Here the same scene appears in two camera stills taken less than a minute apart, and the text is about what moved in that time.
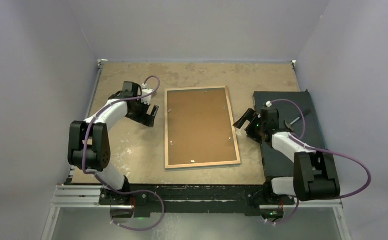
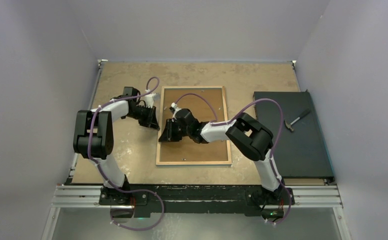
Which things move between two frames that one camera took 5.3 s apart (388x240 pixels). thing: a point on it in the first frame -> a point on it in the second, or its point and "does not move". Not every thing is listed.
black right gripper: x=249 y=115 -> x=169 y=134
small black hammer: x=289 y=125 does not move
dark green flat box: x=297 y=116 does not move
